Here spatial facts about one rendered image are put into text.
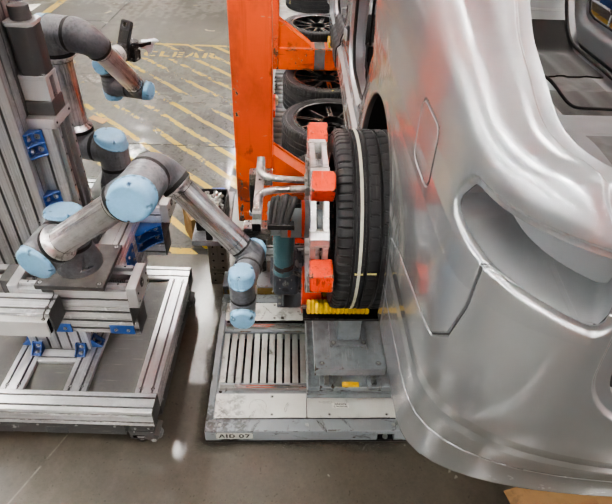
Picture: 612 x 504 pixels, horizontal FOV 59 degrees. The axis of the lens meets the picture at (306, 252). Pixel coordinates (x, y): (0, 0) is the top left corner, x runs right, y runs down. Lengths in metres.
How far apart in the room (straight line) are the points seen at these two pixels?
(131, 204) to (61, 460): 1.33
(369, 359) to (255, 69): 1.27
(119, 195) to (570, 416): 1.10
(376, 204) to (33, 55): 1.11
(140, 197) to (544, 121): 0.93
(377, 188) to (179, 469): 1.35
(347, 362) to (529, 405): 1.31
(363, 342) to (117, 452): 1.10
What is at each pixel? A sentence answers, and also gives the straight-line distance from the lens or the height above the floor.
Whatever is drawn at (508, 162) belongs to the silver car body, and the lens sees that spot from 0.90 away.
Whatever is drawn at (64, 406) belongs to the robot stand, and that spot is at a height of 0.22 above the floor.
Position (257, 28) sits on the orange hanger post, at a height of 1.40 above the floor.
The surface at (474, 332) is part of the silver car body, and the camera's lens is 1.05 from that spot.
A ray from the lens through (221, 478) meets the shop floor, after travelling 2.29.
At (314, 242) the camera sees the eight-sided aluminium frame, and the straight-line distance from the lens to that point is 1.72.
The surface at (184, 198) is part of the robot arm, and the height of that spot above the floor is 1.17.
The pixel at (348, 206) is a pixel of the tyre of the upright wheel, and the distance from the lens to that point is 1.68.
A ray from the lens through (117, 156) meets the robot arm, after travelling 2.20.
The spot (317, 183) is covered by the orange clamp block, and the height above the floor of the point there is 1.14.
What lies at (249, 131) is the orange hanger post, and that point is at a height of 0.98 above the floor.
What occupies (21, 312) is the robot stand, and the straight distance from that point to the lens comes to 1.97.
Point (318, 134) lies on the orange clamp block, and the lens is 2.04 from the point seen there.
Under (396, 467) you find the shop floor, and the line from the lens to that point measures 2.34.
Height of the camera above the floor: 2.02
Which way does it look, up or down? 39 degrees down
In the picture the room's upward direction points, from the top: 3 degrees clockwise
